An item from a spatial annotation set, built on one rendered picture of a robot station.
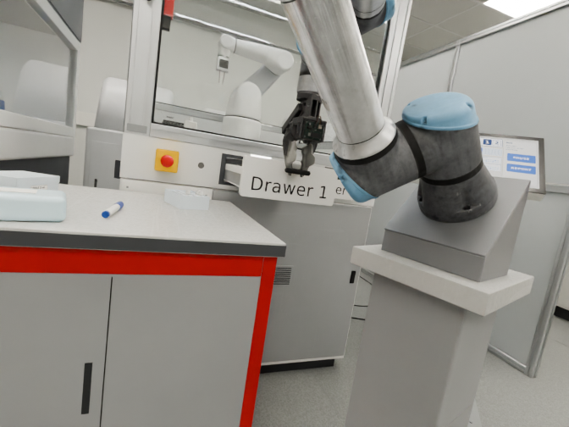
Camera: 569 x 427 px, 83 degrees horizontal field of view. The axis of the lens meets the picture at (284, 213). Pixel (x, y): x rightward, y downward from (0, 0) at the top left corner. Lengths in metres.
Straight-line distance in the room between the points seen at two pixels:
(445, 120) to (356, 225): 0.92
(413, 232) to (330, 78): 0.38
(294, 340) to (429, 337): 0.88
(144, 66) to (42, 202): 0.67
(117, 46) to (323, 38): 4.15
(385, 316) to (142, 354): 0.50
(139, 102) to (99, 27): 3.46
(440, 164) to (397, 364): 0.42
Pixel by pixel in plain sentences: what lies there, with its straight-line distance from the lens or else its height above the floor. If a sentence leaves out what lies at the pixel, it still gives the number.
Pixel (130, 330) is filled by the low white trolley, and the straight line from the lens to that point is 0.68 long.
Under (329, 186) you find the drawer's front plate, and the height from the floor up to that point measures 0.88.
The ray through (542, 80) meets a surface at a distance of 2.48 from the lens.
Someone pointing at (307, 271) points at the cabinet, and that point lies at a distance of 1.40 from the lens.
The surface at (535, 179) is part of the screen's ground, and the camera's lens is 1.59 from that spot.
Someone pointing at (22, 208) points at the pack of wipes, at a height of 0.78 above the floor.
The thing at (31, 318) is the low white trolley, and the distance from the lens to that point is 0.69.
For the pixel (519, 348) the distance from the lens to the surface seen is 2.38.
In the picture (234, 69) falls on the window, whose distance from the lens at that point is 1.26.
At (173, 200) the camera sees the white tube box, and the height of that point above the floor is 0.78.
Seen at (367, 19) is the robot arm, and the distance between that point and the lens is 0.80.
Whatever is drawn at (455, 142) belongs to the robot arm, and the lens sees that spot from 0.64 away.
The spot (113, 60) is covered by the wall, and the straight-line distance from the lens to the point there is 4.52.
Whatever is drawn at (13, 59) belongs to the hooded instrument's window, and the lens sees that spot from 1.46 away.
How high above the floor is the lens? 0.91
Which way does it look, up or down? 8 degrees down
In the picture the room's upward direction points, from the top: 9 degrees clockwise
